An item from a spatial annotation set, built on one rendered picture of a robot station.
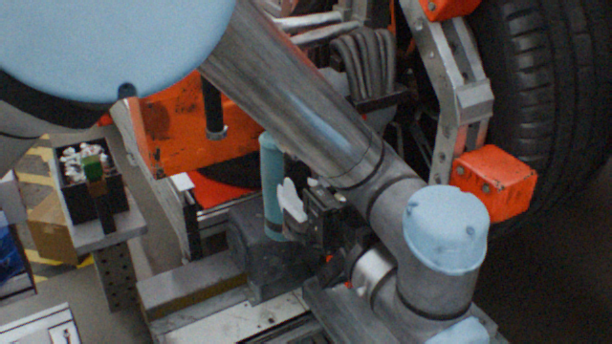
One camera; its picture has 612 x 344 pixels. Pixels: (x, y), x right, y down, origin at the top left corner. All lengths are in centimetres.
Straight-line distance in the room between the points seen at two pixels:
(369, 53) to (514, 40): 20
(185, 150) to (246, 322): 54
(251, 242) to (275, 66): 95
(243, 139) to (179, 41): 118
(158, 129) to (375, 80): 70
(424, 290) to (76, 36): 38
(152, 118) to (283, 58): 87
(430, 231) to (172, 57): 30
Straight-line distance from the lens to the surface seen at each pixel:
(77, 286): 194
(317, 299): 153
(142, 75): 24
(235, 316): 161
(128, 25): 24
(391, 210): 53
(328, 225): 66
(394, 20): 102
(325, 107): 49
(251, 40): 43
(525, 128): 82
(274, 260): 141
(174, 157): 136
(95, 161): 125
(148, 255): 197
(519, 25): 80
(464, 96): 77
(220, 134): 108
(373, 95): 73
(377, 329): 140
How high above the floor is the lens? 131
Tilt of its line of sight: 35 degrees down
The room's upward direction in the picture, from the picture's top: straight up
